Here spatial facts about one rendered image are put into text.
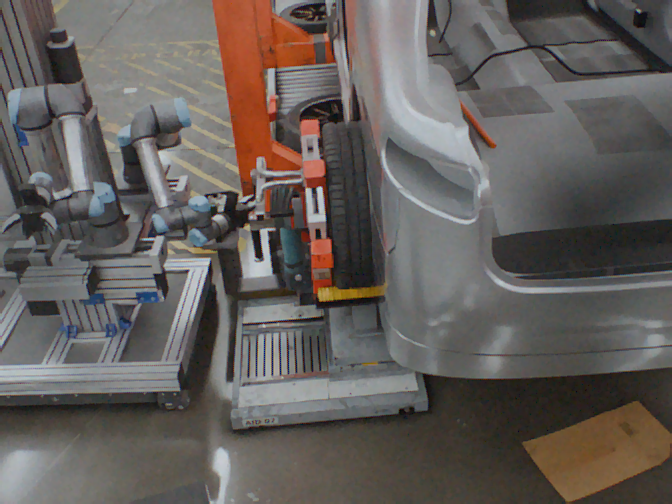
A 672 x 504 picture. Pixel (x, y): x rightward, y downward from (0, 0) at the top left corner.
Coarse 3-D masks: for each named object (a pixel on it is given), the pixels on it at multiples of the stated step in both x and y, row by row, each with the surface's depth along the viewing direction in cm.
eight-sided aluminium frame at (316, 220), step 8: (304, 136) 291; (312, 136) 291; (304, 144) 285; (312, 144) 289; (304, 152) 280; (304, 160) 275; (312, 160) 275; (320, 192) 272; (320, 200) 271; (312, 208) 270; (320, 208) 271; (312, 216) 270; (320, 216) 270; (312, 224) 270; (320, 224) 270; (312, 232) 272; (320, 272) 284; (328, 272) 286
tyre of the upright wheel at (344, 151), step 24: (360, 120) 292; (336, 144) 273; (360, 144) 273; (336, 168) 268; (360, 168) 267; (336, 192) 266; (360, 192) 266; (336, 216) 266; (360, 216) 266; (336, 240) 269; (360, 240) 270; (336, 264) 276; (360, 264) 276
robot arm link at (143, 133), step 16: (144, 112) 283; (144, 128) 283; (144, 144) 283; (144, 160) 284; (160, 176) 284; (160, 192) 283; (160, 208) 283; (176, 208) 286; (160, 224) 282; (176, 224) 285
